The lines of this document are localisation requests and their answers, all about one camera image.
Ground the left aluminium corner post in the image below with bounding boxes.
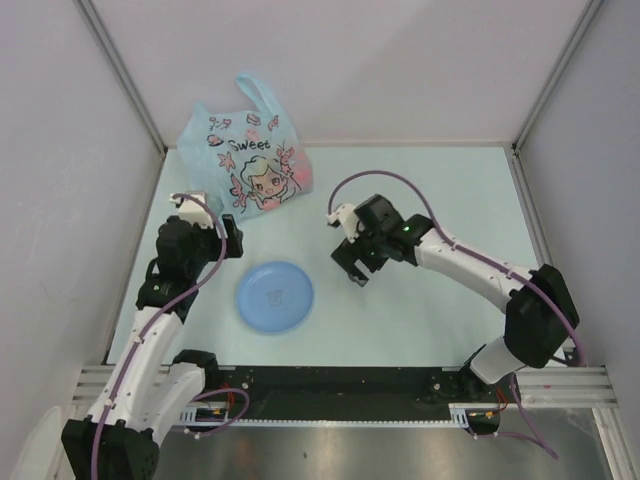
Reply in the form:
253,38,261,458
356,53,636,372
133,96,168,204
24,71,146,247
74,0,168,158

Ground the right aluminium side rail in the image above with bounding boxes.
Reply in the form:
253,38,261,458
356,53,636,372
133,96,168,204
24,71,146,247
505,145,588,367

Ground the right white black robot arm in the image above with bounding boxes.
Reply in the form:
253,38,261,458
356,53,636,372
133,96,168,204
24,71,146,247
327,195,579,401

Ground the aluminium corner post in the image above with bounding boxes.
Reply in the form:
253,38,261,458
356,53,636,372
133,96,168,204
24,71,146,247
74,0,168,158
511,0,607,155

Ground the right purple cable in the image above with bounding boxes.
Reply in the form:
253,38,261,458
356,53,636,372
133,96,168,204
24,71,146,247
327,169,589,461

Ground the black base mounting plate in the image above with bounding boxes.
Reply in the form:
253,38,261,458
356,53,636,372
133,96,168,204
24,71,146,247
206,366,515,422

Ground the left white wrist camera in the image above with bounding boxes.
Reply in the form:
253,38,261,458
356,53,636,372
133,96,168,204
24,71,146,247
170,191,214,229

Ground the right aluminium corner post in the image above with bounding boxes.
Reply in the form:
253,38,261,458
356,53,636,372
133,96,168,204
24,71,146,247
511,0,607,155

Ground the grey slotted cable duct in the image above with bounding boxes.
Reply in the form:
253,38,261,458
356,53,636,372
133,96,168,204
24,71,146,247
171,404,501,432

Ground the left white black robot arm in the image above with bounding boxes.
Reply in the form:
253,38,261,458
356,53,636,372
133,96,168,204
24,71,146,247
61,214,243,479

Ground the blue round plate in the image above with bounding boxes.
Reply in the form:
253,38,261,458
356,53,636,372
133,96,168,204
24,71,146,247
235,261,315,334

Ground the blue cartoon plastic bag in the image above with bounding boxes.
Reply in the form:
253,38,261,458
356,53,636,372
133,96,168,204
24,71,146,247
177,74,313,220

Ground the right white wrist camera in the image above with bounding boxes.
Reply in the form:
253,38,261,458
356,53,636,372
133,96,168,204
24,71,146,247
326,203,367,244

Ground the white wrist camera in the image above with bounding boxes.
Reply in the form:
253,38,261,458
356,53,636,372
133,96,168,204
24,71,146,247
326,203,367,244
170,191,214,229

